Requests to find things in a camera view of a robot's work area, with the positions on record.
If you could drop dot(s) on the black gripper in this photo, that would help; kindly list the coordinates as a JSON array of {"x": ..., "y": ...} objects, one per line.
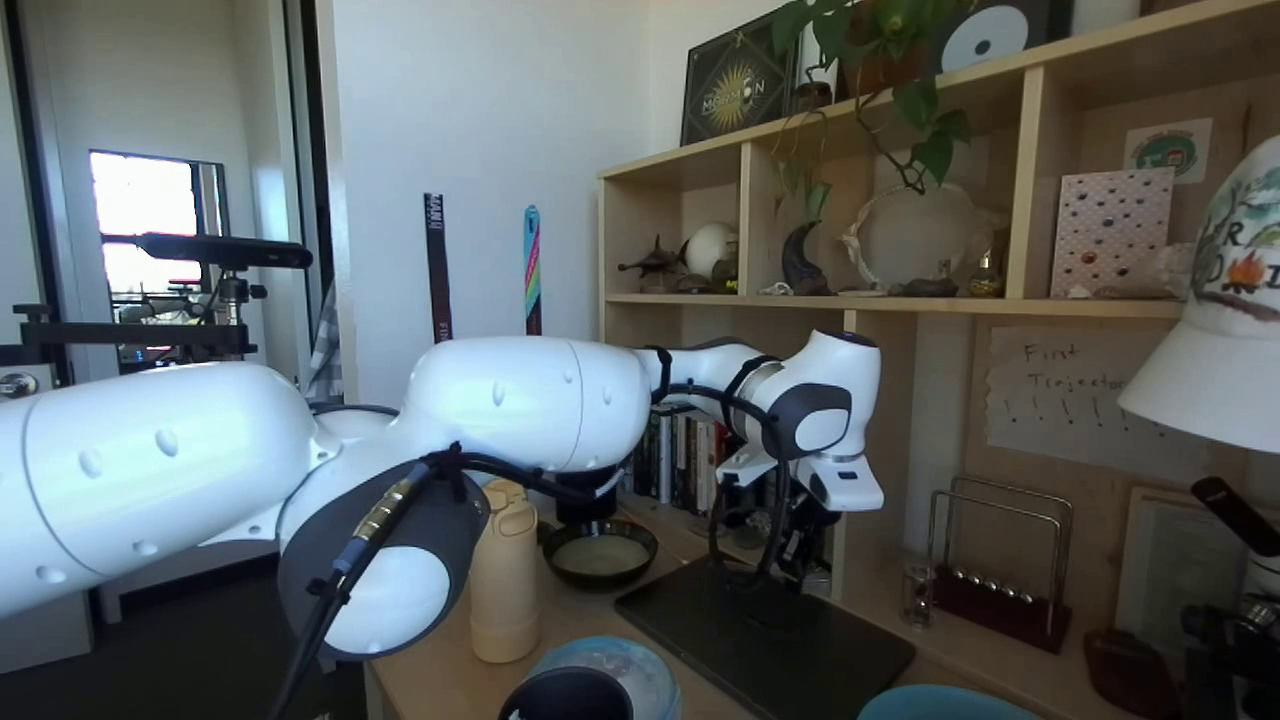
[{"x": 805, "y": 518}]

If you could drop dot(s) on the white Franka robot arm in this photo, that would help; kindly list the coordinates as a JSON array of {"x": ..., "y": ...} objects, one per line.
[{"x": 507, "y": 395}]

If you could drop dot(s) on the black bowl cream inside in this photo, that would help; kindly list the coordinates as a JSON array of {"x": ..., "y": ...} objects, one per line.
[{"x": 598, "y": 555}]

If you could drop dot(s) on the teal green plate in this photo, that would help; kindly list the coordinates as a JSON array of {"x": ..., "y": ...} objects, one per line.
[{"x": 945, "y": 704}]

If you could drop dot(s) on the black mat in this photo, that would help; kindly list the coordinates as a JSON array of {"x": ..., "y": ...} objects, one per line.
[{"x": 760, "y": 640}]

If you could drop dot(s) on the small glass jar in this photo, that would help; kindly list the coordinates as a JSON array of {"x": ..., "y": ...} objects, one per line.
[{"x": 916, "y": 595}]

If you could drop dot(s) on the white spine book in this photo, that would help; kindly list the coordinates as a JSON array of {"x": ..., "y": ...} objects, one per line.
[{"x": 695, "y": 466}]

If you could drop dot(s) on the clear container teal lid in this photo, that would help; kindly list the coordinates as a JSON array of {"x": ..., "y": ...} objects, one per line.
[{"x": 635, "y": 665}]

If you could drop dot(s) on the light wooden shelf unit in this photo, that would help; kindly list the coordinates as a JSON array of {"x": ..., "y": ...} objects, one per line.
[{"x": 921, "y": 401}]

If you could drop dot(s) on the Newton's cradle wooden base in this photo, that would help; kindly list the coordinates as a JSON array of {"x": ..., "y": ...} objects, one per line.
[{"x": 1002, "y": 603}]

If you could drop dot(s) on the black mug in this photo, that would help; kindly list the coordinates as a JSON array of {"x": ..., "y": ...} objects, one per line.
[{"x": 564, "y": 698}]

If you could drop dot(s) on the cream water bottle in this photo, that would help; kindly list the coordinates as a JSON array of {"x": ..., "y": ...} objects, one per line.
[{"x": 515, "y": 595}]

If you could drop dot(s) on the dark crescent ornament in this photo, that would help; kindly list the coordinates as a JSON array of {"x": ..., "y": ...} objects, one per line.
[{"x": 802, "y": 260}]

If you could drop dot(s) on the white egg ornament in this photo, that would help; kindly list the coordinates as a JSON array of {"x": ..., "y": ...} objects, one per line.
[{"x": 707, "y": 249}]

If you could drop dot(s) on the dark shark figurine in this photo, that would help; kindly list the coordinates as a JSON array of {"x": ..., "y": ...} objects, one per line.
[{"x": 655, "y": 260}]

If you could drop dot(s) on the white round vase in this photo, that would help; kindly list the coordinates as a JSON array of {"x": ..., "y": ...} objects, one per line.
[{"x": 921, "y": 242}]

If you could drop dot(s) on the small brass figurine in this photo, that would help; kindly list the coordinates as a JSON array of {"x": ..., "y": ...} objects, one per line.
[{"x": 986, "y": 266}]

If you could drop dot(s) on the small brown dish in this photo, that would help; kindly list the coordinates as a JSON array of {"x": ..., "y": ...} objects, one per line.
[{"x": 1130, "y": 670}]

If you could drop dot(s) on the pale framed picture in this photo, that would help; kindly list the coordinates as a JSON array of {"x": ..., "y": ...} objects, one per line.
[{"x": 1161, "y": 574}]

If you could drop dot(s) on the rainbow striped ribbon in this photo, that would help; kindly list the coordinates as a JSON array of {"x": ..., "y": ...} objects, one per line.
[{"x": 532, "y": 266}]

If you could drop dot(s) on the black white microscope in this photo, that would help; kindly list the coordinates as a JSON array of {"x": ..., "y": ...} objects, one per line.
[{"x": 1233, "y": 640}]

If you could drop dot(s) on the white dotted card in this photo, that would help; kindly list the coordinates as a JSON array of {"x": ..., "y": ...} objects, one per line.
[{"x": 1109, "y": 232}]

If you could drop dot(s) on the medal on dark red ribbon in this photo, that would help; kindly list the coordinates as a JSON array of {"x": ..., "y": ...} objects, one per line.
[{"x": 438, "y": 266}]

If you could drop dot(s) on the white printed baseball cap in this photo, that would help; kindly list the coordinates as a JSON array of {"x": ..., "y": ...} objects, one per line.
[{"x": 1221, "y": 361}]

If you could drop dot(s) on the green trailing houseplant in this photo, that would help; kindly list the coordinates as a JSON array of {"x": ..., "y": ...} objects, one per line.
[{"x": 921, "y": 106}]

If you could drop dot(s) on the dark framed art print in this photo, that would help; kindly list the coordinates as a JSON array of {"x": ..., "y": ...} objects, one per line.
[{"x": 734, "y": 85}]

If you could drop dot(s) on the green tree drawing card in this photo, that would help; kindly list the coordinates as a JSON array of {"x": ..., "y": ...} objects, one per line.
[{"x": 1166, "y": 151}]

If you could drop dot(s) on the silver compact disc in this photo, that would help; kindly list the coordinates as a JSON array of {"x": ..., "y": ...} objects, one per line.
[{"x": 986, "y": 43}]

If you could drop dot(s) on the door window pane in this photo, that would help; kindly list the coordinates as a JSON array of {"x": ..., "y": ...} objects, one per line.
[{"x": 144, "y": 202}]

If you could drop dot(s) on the black stereo camera bar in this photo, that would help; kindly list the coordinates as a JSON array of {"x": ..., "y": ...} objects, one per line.
[{"x": 227, "y": 249}]

